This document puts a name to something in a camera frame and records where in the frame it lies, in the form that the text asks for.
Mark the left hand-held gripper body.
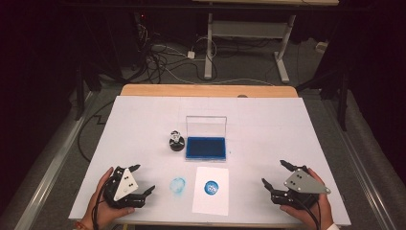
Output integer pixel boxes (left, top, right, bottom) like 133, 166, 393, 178
101, 165, 147, 210

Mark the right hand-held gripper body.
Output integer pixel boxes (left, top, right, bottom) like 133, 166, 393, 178
269, 165, 332, 211

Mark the round stamp with clear knob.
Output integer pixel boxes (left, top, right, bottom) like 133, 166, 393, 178
169, 129, 187, 152

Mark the white paper sheet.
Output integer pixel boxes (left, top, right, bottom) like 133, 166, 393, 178
192, 166, 231, 218

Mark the blue ink pad case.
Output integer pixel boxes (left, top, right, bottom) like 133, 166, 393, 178
185, 115, 228, 162

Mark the person's right hand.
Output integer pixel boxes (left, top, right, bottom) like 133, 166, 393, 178
280, 167, 335, 230

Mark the person's left hand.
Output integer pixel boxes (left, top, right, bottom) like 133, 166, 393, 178
79, 166, 136, 230

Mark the clear blue stamp cap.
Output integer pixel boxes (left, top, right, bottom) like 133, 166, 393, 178
169, 176, 187, 196

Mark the white table mat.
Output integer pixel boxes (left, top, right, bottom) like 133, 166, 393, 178
68, 95, 352, 226

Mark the black metal stand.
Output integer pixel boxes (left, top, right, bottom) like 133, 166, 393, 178
74, 60, 103, 122
296, 61, 351, 132

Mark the beige power strip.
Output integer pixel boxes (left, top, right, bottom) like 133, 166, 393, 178
315, 40, 330, 55

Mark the black box with red light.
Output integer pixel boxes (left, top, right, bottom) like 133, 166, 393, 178
133, 11, 150, 70

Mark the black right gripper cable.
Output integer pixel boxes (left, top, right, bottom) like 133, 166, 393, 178
292, 195, 323, 230

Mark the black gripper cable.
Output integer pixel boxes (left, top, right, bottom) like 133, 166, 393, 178
292, 195, 323, 230
91, 176, 117, 230

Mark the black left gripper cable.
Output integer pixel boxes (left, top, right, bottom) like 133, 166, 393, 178
91, 176, 117, 230

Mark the aluminium rail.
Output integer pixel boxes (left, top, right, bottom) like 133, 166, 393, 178
0, 90, 101, 230
320, 97, 398, 230

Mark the black looped floor cable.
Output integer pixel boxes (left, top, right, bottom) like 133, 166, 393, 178
77, 100, 116, 163

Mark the long white floor cable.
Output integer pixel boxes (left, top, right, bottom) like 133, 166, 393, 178
152, 44, 276, 88

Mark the tangle of black floor cables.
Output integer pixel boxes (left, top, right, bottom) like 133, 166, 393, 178
137, 22, 221, 85

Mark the white metal desk frame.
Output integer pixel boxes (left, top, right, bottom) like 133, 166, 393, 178
191, 0, 340, 84

